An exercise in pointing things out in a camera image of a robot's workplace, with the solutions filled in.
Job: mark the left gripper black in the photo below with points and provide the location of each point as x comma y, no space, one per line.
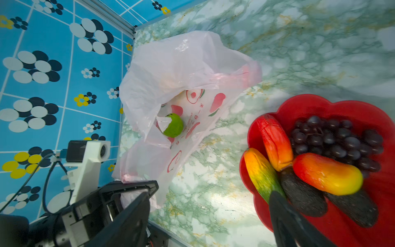
99,220

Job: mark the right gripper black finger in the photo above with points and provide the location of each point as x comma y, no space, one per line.
290,228

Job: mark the orange green papaya fruit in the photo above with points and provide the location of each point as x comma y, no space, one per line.
262,174

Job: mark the red yellow mango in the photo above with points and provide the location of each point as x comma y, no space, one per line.
328,175
276,142

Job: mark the green lime fruit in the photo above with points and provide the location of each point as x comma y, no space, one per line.
175,128

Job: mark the pink translucent plastic bag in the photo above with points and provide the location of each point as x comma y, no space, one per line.
192,75

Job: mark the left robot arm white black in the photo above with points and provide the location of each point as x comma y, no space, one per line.
16,231

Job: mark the dark avocado left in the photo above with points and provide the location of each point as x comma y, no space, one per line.
305,198

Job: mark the dark avocado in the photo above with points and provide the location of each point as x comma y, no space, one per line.
305,198
359,207

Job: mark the red flower-shaped plate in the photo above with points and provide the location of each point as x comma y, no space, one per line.
380,186

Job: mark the dark avocado right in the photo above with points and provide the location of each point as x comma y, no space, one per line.
359,207

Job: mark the dark purple grape bunch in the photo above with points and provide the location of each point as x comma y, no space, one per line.
334,139

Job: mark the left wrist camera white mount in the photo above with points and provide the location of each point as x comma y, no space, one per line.
85,157

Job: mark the left aluminium corner post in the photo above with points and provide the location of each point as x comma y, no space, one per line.
103,11

